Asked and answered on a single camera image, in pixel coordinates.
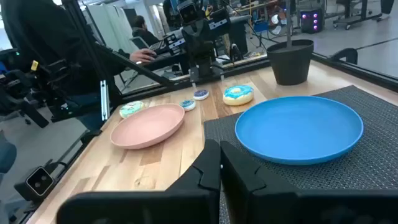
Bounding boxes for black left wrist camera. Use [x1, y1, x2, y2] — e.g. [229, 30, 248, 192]
[177, 1, 200, 25]

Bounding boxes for blue plate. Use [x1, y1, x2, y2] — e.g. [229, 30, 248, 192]
[234, 95, 364, 166]

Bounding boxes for black floor fan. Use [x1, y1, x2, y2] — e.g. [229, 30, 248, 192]
[267, 11, 289, 37]

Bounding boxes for white partition screen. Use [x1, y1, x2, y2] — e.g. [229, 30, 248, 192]
[83, 2, 139, 54]

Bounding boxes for computer tower purple lights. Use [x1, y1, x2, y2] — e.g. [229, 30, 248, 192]
[300, 8, 324, 34]

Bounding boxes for black plant pot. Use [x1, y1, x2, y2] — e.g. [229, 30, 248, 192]
[266, 39, 315, 86]

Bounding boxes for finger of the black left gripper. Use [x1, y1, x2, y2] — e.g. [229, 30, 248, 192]
[206, 58, 216, 78]
[198, 58, 208, 78]

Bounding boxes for large mint green donut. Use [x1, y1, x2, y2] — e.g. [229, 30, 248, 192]
[119, 100, 146, 119]

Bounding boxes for small blue iced donut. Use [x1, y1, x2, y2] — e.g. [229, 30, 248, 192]
[179, 99, 197, 112]

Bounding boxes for grey woven placemat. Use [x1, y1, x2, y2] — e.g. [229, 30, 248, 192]
[203, 85, 398, 224]

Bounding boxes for black rolling cart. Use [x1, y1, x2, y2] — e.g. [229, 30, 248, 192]
[332, 0, 383, 30]

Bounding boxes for black handle bracket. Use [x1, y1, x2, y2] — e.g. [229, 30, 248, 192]
[328, 47, 359, 65]

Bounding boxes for person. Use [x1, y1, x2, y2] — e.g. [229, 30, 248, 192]
[130, 15, 161, 47]
[0, 0, 158, 131]

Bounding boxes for silver metal bracket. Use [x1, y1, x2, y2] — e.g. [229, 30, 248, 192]
[99, 80, 110, 121]

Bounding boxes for black depth camera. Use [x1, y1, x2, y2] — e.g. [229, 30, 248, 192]
[14, 166, 68, 202]

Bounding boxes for silver laptop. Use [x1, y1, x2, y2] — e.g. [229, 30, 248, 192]
[129, 35, 162, 52]

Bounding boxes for small purple sprinkled donut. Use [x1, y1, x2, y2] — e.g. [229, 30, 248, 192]
[193, 89, 210, 101]

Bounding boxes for pink plate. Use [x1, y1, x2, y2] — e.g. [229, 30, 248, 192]
[109, 103, 186, 151]

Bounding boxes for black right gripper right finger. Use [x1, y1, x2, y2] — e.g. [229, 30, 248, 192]
[220, 140, 398, 224]

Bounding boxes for person's hand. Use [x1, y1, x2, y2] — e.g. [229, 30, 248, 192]
[129, 48, 157, 65]

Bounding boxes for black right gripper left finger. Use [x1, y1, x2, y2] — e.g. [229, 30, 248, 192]
[57, 139, 222, 224]

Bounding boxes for black looped cable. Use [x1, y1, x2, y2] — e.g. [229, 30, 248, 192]
[229, 43, 245, 62]

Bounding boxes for large blue iced donut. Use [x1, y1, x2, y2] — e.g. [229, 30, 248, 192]
[222, 84, 255, 106]

